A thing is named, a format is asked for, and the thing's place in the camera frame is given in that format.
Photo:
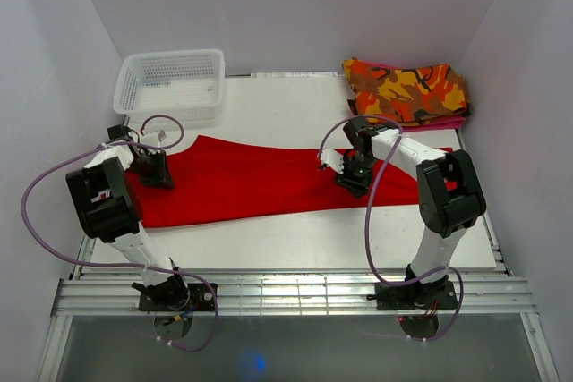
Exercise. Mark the aluminium frame rail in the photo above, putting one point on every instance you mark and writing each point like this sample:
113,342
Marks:
107,294

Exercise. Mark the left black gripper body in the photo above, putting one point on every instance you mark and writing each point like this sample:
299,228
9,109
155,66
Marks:
149,163

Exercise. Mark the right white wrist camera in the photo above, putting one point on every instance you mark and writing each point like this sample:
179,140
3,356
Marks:
331,159

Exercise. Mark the white perforated plastic basket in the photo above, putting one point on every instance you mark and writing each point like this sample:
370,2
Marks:
186,84

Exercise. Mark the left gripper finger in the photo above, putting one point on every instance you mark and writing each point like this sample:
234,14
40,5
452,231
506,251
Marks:
165,178
150,181

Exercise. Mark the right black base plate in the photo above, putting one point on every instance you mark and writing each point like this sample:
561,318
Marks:
414,297

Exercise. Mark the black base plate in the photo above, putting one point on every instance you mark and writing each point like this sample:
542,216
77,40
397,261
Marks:
414,297
200,299

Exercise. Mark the orange camouflage folded trousers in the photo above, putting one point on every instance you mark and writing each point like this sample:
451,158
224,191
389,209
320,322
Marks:
403,87

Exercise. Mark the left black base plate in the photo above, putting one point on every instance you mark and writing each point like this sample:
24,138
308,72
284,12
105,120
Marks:
200,299

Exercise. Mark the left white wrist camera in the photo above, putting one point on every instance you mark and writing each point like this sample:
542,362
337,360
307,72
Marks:
153,139

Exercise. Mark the red trousers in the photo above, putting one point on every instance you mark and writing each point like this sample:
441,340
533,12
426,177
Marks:
219,180

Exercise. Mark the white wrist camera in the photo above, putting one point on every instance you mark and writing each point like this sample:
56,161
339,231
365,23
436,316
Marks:
153,139
331,159

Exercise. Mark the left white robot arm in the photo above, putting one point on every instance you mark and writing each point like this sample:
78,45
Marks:
109,210

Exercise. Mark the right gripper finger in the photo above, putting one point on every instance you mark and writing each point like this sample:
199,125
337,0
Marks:
362,188
347,184

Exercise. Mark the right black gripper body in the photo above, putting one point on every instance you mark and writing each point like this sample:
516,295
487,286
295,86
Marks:
357,167

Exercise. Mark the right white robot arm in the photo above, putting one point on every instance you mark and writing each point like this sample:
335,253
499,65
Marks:
450,201

